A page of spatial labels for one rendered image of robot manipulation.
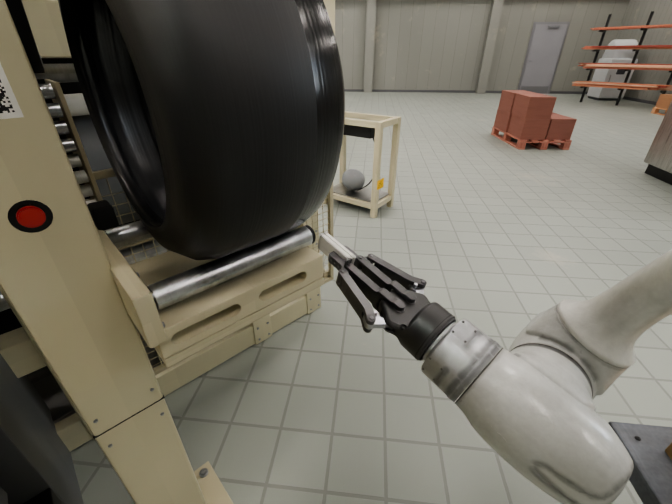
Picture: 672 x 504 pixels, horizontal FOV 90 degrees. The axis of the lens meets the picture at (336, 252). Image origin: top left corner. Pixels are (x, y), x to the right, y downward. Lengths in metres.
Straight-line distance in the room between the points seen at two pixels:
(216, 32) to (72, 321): 0.49
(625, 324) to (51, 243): 0.76
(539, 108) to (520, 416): 5.71
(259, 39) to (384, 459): 1.31
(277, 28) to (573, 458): 0.57
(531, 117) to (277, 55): 5.61
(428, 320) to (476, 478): 1.07
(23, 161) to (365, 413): 1.31
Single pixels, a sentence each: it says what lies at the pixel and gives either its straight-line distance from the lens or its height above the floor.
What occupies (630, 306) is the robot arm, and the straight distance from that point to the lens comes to 0.51.
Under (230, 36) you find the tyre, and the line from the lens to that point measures 0.47.
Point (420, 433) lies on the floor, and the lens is 1.50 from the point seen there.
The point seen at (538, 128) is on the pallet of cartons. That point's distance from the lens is 6.07.
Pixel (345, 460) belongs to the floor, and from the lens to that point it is 1.41.
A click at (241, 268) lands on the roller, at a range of 0.66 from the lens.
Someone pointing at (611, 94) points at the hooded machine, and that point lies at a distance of 14.19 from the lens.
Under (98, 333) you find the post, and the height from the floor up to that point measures 0.84.
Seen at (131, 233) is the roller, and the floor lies 0.91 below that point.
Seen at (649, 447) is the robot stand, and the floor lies 0.65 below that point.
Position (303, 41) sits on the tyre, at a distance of 0.52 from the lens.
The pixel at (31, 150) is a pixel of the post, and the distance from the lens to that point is 0.60.
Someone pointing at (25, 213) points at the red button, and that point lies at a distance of 0.61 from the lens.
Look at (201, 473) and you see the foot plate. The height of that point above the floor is 0.02.
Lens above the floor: 1.25
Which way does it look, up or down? 30 degrees down
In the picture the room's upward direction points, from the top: straight up
